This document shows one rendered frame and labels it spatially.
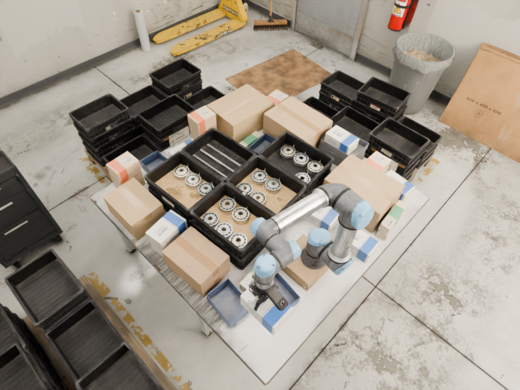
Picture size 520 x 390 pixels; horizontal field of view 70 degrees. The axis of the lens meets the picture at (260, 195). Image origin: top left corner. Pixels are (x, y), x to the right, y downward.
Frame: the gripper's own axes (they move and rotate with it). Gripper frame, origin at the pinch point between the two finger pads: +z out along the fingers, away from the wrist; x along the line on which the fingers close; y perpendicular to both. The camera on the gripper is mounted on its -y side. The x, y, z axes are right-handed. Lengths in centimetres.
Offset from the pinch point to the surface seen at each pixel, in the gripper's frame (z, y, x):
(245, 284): 34.6, 24.7, -10.9
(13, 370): 60, 86, 102
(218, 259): 24.5, 41.7, -7.6
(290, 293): 40.4, 5.1, -26.2
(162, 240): 22, 71, 7
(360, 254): 36, -9, -71
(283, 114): 21, 94, -118
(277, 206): 28, 45, -58
